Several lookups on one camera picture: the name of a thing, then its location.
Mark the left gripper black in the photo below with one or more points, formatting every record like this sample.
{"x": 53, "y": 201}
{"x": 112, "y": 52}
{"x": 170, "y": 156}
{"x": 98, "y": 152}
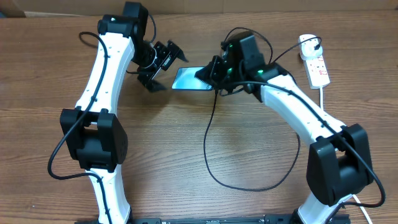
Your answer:
{"x": 146, "y": 75}

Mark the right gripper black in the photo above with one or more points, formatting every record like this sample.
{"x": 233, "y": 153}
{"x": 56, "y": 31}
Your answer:
{"x": 208, "y": 77}

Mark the blue-screen Samsung smartphone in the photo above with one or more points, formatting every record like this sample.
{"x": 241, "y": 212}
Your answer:
{"x": 185, "y": 80}

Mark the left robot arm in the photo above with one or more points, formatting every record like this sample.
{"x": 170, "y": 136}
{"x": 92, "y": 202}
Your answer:
{"x": 92, "y": 132}

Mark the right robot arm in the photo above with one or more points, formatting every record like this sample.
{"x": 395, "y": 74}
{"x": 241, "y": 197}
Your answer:
{"x": 339, "y": 160}

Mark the white charger plug adapter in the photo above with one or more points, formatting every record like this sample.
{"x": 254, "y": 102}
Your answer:
{"x": 310, "y": 46}

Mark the white power strip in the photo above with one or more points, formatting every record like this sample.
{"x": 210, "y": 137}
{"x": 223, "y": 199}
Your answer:
{"x": 317, "y": 73}

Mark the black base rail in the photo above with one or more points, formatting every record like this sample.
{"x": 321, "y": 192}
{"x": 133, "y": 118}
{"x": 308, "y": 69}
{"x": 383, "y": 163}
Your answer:
{"x": 267, "y": 219}

